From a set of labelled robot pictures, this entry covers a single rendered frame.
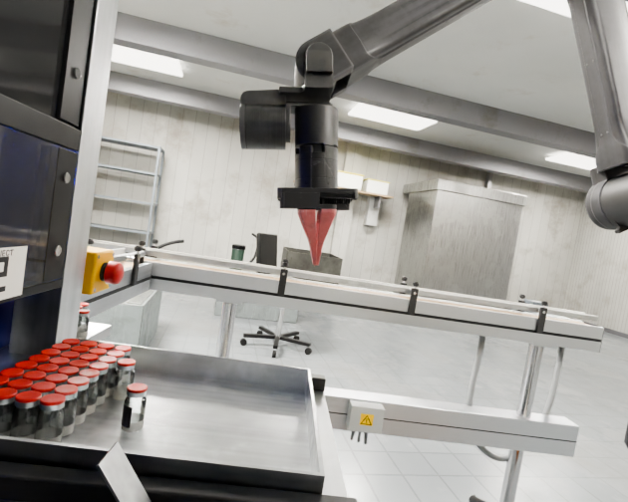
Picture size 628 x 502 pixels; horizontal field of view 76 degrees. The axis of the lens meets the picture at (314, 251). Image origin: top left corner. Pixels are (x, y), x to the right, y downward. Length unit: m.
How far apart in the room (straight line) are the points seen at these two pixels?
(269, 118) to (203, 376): 0.38
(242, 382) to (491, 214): 7.12
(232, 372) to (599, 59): 0.68
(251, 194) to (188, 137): 1.48
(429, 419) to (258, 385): 1.08
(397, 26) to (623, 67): 0.32
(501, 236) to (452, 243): 0.97
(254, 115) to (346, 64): 0.13
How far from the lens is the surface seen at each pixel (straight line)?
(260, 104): 0.54
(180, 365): 0.64
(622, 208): 0.69
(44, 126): 0.60
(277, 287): 1.37
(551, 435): 1.86
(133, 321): 3.04
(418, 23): 0.62
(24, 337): 0.72
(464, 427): 1.69
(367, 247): 8.09
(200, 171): 7.63
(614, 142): 0.70
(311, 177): 0.51
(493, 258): 7.67
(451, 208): 7.15
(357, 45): 0.57
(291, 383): 0.63
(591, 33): 0.75
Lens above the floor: 1.12
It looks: 3 degrees down
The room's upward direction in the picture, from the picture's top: 9 degrees clockwise
